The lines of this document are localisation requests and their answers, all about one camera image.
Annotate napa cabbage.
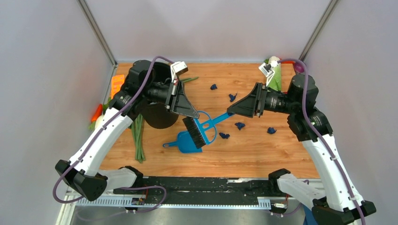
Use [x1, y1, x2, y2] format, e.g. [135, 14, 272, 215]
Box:
[268, 63, 282, 91]

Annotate blue hand brush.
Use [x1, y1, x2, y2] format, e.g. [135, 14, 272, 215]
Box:
[183, 111, 234, 149]

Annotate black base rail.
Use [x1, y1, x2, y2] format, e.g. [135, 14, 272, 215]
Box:
[113, 176, 286, 204]

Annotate orange juice carton back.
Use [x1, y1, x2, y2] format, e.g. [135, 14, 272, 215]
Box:
[109, 75, 125, 98]

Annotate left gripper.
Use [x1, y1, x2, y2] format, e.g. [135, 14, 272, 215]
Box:
[143, 79, 199, 119]

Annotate blue cloth at bottom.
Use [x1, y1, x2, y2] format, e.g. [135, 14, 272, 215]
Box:
[303, 205, 318, 225]

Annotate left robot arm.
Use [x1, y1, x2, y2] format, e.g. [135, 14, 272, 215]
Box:
[55, 57, 199, 201]

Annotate green beans behind bucket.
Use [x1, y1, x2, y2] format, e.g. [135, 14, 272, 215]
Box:
[180, 77, 199, 83]

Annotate black trash bucket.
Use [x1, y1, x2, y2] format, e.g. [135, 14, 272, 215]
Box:
[141, 62, 179, 129]

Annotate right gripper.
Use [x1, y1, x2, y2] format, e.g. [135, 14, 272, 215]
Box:
[227, 82, 298, 118]

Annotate carrot at left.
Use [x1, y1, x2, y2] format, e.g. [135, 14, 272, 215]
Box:
[91, 104, 103, 123]

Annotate carrot at right corner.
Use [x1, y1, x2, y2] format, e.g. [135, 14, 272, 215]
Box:
[278, 59, 295, 64]

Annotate purple onion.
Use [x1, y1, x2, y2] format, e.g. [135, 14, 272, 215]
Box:
[293, 62, 306, 74]

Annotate blue dustpan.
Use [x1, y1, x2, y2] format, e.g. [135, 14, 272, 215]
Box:
[162, 131, 202, 154]

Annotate blue paper scrap right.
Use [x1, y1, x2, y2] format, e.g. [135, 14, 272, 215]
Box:
[267, 127, 277, 134]

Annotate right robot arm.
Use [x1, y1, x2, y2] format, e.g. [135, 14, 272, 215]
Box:
[227, 74, 376, 225]

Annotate white slotted cable duct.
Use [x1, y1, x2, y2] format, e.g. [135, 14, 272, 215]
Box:
[75, 195, 271, 210]

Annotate green bean bundle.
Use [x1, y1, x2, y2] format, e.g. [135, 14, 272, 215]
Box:
[130, 114, 146, 163]

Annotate white daikon radish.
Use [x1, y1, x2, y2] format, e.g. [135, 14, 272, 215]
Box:
[93, 115, 104, 129]

